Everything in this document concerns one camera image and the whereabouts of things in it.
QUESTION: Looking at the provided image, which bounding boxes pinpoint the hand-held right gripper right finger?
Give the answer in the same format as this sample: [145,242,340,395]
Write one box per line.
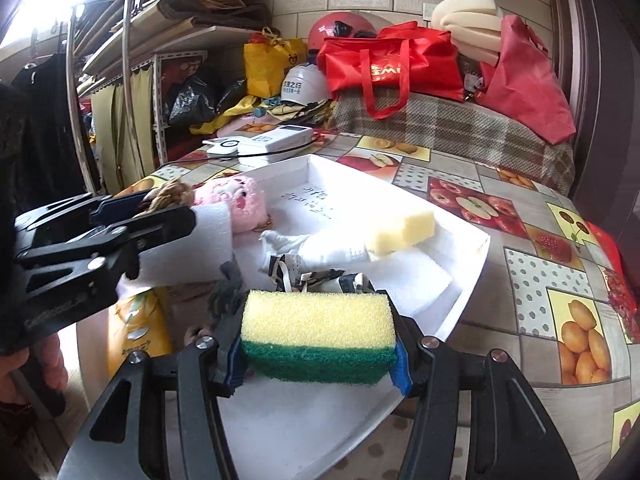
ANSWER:
[382,292,581,480]

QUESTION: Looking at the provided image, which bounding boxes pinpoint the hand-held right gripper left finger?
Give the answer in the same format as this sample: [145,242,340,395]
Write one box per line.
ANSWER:
[56,309,250,480]

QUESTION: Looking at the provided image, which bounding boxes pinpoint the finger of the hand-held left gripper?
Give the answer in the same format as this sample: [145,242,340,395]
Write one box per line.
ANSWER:
[14,192,161,247]
[15,205,197,281]

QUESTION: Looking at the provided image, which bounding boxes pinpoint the brown plush toy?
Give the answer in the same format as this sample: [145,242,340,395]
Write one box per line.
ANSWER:
[142,180,196,213]

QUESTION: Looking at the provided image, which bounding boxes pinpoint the white foam block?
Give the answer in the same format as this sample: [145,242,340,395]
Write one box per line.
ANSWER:
[140,202,235,286]
[370,245,458,316]

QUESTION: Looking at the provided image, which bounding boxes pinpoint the dark grey cloth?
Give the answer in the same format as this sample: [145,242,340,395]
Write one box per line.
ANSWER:
[207,260,246,322]

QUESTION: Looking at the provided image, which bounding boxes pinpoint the pink plush toy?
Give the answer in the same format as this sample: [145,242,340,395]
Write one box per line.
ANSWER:
[192,175,268,233]

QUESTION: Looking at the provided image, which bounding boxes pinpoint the yellow and green sponge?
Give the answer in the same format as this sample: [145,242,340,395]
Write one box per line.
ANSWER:
[240,290,398,386]

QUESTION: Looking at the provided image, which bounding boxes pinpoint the yellow tissue packet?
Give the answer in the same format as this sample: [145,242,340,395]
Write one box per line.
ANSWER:
[107,290,173,376]

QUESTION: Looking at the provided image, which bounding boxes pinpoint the white shallow tray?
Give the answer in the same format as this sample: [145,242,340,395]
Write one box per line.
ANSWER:
[117,154,492,480]

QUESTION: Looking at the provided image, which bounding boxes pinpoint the black and white knit item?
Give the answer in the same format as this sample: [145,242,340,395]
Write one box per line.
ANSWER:
[267,254,376,295]

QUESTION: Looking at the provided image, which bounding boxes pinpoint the yellow foam block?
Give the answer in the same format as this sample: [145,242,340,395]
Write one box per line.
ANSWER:
[365,210,436,256]

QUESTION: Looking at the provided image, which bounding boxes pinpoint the white sock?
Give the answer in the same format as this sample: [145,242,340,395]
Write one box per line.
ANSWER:
[259,230,381,273]

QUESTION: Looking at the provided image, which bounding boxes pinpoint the person's left hand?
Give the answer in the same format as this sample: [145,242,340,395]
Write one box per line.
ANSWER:
[0,334,69,411]

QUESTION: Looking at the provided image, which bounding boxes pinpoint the beige curtain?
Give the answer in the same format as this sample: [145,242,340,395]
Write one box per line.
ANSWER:
[90,67,156,196]

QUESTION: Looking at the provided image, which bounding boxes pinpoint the metal angle shelf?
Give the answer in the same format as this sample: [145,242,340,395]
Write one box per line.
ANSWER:
[150,50,208,166]

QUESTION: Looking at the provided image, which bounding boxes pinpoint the small white charger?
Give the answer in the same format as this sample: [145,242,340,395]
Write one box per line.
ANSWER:
[206,137,242,157]

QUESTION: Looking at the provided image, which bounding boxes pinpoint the black hanging garment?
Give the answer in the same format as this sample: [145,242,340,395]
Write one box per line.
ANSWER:
[10,52,101,211]

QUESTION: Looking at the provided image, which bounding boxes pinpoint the chrome metal rack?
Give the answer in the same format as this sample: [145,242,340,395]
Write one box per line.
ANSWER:
[65,0,191,196]

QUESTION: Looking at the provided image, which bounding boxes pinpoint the flat white power bank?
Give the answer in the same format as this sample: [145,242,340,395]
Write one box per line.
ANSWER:
[239,152,287,167]

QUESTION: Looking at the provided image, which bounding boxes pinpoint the black plastic bag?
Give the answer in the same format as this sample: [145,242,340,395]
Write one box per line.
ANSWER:
[167,77,246,128]

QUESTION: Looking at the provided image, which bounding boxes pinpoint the yellow cloth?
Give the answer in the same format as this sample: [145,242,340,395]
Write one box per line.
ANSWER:
[190,92,261,133]

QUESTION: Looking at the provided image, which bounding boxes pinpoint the large white power bank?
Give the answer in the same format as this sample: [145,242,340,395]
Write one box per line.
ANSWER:
[239,125,315,158]

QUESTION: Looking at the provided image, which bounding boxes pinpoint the fruit print tablecloth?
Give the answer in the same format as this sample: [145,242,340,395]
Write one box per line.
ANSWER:
[75,130,640,480]

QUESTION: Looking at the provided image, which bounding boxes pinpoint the yellow shopping bag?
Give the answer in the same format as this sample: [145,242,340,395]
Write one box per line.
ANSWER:
[243,32,307,99]

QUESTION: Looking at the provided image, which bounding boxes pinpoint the white helmet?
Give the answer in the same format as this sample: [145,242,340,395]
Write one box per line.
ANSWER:
[280,62,333,107]

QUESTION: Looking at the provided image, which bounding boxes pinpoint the brown paper bags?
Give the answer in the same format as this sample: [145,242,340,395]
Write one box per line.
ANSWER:
[157,0,271,31]

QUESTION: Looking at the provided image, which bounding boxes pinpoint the red packet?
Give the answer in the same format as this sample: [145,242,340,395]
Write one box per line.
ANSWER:
[585,220,626,281]

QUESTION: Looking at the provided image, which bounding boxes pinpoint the plaid cloth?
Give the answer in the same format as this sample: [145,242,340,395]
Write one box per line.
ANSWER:
[332,92,576,196]

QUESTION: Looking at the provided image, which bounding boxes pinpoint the red helmet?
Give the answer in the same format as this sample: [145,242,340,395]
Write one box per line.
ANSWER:
[306,11,376,53]

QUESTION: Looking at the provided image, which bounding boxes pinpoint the red tote bag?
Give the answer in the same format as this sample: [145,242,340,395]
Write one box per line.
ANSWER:
[317,22,466,120]

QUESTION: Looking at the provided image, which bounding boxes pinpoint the red nonwoven bag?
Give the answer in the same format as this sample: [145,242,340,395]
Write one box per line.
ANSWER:
[475,15,577,145]

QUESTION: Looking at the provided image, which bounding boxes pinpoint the cream foam rolls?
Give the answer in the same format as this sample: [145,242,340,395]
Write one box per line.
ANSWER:
[431,0,506,66]

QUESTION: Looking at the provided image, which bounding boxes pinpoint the black cable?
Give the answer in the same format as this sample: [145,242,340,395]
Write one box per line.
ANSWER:
[160,132,321,166]

